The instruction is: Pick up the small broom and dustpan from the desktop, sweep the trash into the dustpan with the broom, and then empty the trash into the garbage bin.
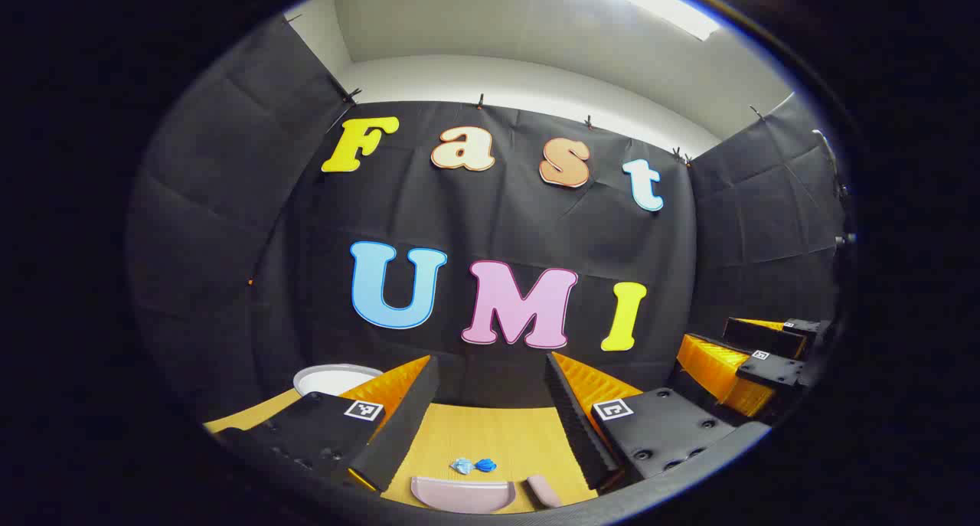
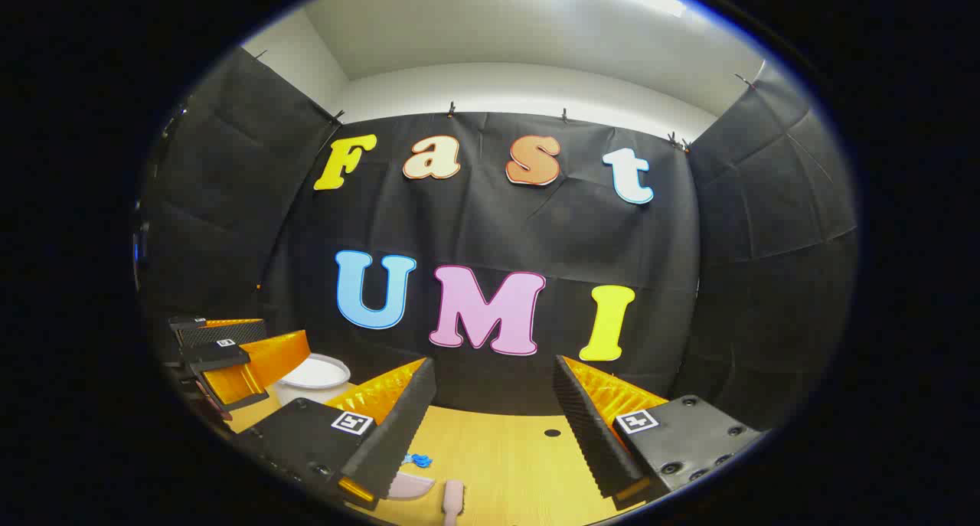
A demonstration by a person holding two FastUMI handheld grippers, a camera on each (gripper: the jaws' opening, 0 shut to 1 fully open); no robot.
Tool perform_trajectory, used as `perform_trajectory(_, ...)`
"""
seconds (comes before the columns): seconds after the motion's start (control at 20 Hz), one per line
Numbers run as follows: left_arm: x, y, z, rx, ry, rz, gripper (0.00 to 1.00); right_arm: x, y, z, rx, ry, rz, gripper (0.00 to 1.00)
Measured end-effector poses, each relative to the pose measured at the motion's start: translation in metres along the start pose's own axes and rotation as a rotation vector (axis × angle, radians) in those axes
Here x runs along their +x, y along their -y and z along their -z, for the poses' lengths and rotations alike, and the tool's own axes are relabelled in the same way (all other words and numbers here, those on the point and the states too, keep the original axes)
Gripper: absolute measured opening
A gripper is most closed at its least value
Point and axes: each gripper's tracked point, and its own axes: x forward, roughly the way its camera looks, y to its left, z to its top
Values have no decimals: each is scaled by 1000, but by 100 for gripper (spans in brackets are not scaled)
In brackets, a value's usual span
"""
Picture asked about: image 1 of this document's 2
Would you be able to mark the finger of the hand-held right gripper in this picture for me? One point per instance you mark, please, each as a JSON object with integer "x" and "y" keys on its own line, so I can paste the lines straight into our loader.
{"x": 758, "y": 336}
{"x": 769, "y": 369}

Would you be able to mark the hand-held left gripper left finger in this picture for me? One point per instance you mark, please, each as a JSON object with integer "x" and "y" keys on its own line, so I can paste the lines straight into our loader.
{"x": 406, "y": 426}

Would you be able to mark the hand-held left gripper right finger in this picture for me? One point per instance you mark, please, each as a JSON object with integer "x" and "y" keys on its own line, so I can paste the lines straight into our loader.
{"x": 570, "y": 411}

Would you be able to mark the light blue paper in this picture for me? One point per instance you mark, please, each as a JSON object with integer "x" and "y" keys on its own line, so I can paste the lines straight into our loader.
{"x": 461, "y": 465}

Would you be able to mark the dark blue paper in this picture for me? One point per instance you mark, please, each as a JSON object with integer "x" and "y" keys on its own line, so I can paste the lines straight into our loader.
{"x": 485, "y": 465}

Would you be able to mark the yellow wooden desktop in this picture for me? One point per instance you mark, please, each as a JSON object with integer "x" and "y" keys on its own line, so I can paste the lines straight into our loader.
{"x": 490, "y": 434}

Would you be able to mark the metal stand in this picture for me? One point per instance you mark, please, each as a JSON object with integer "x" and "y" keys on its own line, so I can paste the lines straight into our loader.
{"x": 828, "y": 145}

